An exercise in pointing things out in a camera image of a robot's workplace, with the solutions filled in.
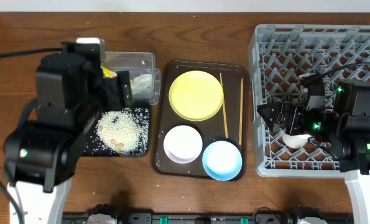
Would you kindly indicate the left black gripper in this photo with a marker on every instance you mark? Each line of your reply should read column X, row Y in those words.
column 118, row 92

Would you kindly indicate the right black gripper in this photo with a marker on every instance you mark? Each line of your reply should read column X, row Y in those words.
column 295, row 110

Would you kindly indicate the green orange snack wrapper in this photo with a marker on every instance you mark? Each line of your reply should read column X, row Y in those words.
column 108, row 73

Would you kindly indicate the white tissue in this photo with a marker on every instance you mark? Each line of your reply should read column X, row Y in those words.
column 141, row 83

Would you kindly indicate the white cup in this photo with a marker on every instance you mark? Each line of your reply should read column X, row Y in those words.
column 295, row 142

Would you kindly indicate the wooden chopstick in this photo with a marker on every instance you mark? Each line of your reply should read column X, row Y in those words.
column 224, row 111
column 241, row 112

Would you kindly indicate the light blue bowl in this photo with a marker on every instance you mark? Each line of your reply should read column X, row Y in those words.
column 222, row 160

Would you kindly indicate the yellow round plate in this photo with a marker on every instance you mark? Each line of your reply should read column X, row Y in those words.
column 196, row 95

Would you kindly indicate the pink white bowl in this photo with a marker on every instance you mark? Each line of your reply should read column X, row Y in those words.
column 183, row 144

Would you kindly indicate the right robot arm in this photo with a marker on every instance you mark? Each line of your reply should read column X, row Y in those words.
column 346, row 128

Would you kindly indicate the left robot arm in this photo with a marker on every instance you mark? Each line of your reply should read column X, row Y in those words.
column 42, row 152

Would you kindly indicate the grey plastic dishwasher rack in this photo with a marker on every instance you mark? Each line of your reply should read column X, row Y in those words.
column 278, row 54

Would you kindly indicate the clear plastic bin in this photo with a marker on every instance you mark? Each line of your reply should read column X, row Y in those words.
column 137, row 63

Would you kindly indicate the black tray with rice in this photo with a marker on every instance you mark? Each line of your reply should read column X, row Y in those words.
column 123, row 133

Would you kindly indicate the dark brown serving tray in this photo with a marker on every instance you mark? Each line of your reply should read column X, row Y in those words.
column 212, row 129

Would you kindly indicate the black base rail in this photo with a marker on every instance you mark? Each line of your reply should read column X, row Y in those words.
column 108, row 214

